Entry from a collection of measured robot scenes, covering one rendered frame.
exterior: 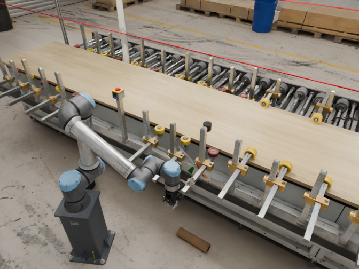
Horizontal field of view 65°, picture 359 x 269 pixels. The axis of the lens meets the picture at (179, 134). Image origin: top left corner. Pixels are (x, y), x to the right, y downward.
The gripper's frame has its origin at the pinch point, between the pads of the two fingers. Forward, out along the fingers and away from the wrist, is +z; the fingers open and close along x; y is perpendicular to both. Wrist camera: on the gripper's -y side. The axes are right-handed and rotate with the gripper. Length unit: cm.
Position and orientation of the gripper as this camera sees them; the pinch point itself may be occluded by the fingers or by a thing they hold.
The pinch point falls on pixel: (174, 205)
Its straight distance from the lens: 183.3
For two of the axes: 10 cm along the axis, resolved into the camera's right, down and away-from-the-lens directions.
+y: -5.3, 5.3, -6.7
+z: -0.1, 7.8, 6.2
